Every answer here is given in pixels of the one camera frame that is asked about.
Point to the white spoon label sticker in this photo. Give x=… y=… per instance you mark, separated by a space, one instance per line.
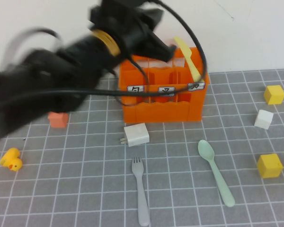
x=135 y=89

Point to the grey plastic fork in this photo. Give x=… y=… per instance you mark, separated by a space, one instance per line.
x=142 y=194

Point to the salmon orange cube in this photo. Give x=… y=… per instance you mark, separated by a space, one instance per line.
x=59 y=120

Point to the white power adapter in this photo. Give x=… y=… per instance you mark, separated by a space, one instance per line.
x=136 y=135

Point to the white cube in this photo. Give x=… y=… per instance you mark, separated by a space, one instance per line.
x=263 y=120

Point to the mint green plastic spoon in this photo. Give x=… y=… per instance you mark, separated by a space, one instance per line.
x=206 y=151

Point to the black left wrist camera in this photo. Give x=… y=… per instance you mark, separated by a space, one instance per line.
x=151 y=16

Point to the yellow plastic knife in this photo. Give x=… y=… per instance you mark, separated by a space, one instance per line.
x=188 y=58

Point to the yellow cube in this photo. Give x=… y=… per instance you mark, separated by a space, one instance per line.
x=269 y=166
x=274 y=95

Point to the yellow rubber duck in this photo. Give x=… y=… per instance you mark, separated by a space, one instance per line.
x=13 y=160

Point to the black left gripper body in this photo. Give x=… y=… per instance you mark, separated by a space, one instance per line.
x=135 y=37

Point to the white knife label sticker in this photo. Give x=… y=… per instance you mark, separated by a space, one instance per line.
x=196 y=87

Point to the grey white-checked tablecloth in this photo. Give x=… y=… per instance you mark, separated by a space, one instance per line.
x=85 y=184

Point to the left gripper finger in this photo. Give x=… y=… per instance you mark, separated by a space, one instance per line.
x=162 y=56
x=164 y=47

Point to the orange plastic cutlery holder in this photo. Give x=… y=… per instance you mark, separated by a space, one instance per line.
x=161 y=112

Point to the white fork label sticker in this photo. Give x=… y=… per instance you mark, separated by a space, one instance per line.
x=166 y=90

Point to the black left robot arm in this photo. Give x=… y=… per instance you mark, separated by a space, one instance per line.
x=49 y=78

